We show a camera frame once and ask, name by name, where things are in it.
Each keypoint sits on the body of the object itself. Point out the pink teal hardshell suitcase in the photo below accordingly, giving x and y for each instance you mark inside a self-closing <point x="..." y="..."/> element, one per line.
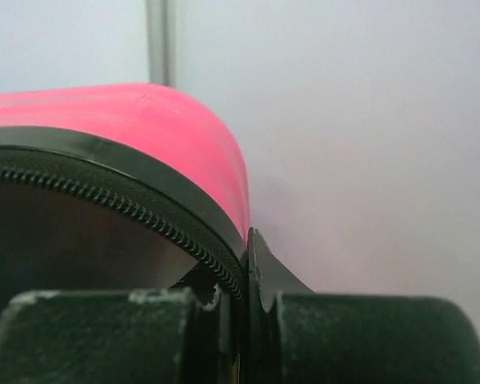
<point x="147" y="152"/>

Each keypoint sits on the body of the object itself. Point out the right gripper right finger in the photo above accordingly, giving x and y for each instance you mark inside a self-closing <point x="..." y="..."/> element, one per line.
<point x="299" y="336"/>

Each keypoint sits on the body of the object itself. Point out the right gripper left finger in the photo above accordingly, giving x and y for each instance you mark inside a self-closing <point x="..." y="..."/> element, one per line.
<point x="134" y="336"/>

